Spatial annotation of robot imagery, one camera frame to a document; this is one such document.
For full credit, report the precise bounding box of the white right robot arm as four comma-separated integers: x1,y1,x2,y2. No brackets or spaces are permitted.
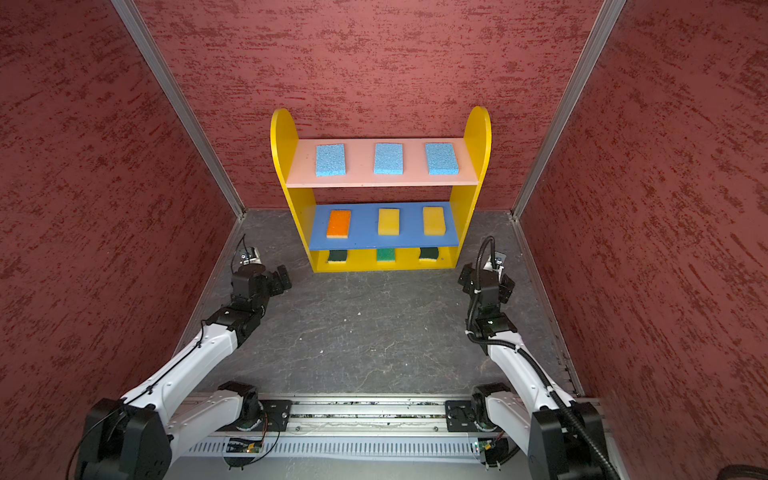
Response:
458,264,620,479

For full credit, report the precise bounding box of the aluminium corner frame post left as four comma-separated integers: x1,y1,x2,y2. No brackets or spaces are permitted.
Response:
110,0,247,220

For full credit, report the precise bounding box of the aluminium corner frame post right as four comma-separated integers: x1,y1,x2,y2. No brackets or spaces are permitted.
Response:
512,0,626,222

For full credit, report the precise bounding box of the aluminium corner frame post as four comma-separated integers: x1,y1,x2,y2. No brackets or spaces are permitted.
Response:
110,0,247,220
512,0,626,222

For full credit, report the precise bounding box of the yellow wooden shelf unit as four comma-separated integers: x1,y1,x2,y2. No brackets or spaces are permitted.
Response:
270,106,492,273

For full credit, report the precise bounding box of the green yellow scrub sponge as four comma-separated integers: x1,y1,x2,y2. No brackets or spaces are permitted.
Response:
376,248,396,263

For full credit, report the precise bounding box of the blue sponge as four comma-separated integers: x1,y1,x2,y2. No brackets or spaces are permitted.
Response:
425,143,460,176
315,144,346,177
374,143,404,175

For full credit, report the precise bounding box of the dark green curved sponge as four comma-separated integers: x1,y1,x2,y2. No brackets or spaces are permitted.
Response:
419,247,440,262
327,250,348,263

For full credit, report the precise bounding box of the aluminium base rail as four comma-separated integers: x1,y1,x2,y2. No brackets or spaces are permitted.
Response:
179,388,526,468

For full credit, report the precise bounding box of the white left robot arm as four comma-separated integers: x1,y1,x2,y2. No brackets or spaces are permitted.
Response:
65,261,292,479

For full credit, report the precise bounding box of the orange sponge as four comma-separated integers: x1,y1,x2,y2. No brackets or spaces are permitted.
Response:
326,210,351,239

